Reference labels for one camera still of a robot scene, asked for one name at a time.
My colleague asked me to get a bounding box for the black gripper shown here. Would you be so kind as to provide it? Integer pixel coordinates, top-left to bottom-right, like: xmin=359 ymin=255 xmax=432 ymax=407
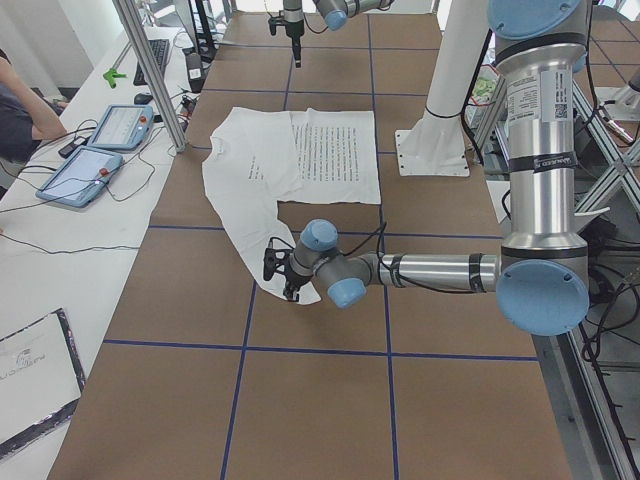
xmin=285 ymin=20 xmax=305 ymax=68
xmin=283 ymin=268 xmax=310 ymax=302

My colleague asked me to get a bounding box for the white long-sleeve printed shirt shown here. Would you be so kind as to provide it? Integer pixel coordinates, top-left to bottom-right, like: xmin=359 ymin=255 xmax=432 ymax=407
xmin=202 ymin=107 xmax=381 ymax=297

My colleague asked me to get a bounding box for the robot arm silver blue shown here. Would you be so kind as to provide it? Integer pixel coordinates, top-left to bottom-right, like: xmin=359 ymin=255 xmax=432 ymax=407
xmin=268 ymin=0 xmax=393 ymax=68
xmin=263 ymin=1 xmax=592 ymax=336

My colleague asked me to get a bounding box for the black power adapter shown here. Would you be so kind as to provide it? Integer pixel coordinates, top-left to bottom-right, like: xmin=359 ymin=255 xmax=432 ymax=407
xmin=185 ymin=52 xmax=206 ymax=93

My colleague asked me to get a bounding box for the black keyboard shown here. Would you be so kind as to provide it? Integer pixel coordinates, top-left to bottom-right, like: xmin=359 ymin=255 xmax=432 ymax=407
xmin=133 ymin=39 xmax=171 ymax=86

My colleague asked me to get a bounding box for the black computer mouse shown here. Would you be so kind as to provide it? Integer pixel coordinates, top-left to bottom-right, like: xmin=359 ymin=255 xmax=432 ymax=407
xmin=133 ymin=93 xmax=153 ymax=105

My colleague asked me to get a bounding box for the green plastic clamp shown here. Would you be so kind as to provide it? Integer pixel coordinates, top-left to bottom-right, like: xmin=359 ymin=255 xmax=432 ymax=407
xmin=103 ymin=68 xmax=127 ymax=89

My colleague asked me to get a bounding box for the blue teach pendant far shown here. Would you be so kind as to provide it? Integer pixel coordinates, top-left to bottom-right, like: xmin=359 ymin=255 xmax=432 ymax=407
xmin=87 ymin=105 xmax=154 ymax=152

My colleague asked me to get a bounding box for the blue teach pendant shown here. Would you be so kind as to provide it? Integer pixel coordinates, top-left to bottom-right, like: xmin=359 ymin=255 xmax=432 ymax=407
xmin=87 ymin=105 xmax=154 ymax=152
xmin=36 ymin=146 xmax=123 ymax=208

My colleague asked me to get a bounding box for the blue teach pendant near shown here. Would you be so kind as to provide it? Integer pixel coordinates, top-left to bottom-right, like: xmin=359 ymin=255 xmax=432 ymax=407
xmin=36 ymin=146 xmax=123 ymax=208

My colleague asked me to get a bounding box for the white board black border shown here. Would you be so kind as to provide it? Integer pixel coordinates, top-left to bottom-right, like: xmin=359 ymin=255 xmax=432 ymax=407
xmin=1 ymin=308 xmax=86 ymax=460

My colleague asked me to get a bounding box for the seated person dark shirt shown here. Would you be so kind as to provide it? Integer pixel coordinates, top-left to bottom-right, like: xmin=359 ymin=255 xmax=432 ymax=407
xmin=1 ymin=51 xmax=68 ymax=164

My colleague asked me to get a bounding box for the white plastic chair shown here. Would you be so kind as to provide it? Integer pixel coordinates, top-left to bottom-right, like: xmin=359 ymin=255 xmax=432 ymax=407
xmin=574 ymin=207 xmax=610 ymax=233

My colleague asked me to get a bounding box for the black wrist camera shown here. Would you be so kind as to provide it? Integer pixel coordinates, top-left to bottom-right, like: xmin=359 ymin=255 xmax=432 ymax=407
xmin=263 ymin=236 xmax=294 ymax=281
xmin=268 ymin=15 xmax=286 ymax=36

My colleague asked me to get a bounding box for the aluminium frame post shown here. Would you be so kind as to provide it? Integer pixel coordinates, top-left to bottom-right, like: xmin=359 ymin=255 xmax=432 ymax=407
xmin=112 ymin=0 xmax=187 ymax=153

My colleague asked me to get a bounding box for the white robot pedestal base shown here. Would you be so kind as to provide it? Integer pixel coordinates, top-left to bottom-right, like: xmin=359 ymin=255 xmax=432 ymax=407
xmin=395 ymin=0 xmax=490 ymax=177

